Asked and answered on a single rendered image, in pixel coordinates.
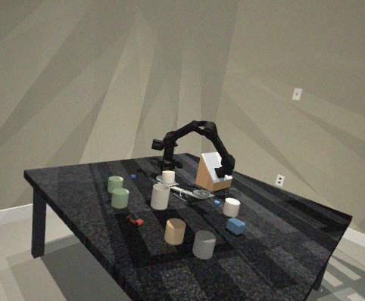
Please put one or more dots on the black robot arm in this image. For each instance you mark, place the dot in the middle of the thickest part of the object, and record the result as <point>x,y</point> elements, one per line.
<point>210,132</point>

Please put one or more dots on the pale green cylinder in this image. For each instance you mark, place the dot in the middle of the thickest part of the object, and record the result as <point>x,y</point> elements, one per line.
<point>114,182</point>
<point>120,198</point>

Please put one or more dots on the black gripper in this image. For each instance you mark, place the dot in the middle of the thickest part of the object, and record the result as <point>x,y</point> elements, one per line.
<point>155,162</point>

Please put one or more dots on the light blue block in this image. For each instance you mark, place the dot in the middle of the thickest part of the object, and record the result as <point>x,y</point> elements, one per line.
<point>235,225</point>

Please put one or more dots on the red toy car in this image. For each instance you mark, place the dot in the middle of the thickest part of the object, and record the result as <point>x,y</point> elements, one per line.
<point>134,218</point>

